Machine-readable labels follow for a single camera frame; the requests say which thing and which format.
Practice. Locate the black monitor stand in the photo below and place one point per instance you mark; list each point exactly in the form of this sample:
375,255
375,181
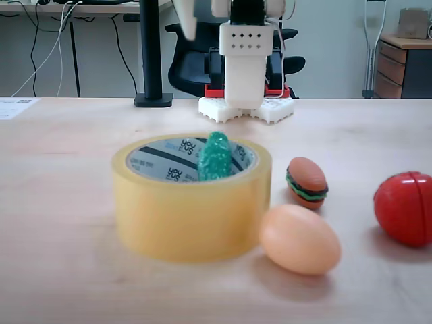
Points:
150,50

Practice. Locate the black office chair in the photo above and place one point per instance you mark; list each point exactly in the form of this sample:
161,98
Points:
185,74

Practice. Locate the grey background desk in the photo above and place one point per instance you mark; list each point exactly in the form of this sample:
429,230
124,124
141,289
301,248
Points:
101,8

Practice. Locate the grey crutch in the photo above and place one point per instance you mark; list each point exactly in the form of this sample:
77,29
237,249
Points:
370,60

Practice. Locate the white printed paper sheet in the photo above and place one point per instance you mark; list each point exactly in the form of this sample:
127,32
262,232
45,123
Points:
13,106

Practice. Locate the toy hamburger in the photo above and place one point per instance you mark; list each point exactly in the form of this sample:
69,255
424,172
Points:
307,182

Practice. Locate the yellow packing tape roll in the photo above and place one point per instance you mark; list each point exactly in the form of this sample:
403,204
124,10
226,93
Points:
189,222

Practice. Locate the wooden drawer cabinet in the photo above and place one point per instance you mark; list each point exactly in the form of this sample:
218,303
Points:
391,67

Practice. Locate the brown cardboard box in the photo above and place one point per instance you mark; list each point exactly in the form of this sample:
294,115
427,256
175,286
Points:
413,23

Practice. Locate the beige toy egg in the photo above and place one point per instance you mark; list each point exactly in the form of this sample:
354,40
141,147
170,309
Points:
298,239

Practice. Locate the red toy tomato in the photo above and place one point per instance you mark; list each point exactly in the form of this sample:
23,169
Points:
405,209

